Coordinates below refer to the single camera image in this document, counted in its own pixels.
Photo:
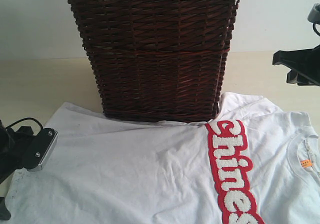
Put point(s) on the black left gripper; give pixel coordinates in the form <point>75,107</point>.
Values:
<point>12,146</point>

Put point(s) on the dark brown wicker basket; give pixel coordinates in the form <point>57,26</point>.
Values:
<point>157,60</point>

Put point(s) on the white t-shirt with red lettering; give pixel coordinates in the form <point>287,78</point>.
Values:
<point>253,164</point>

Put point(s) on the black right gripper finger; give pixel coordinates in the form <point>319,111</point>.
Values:
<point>295,78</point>
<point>303,60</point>

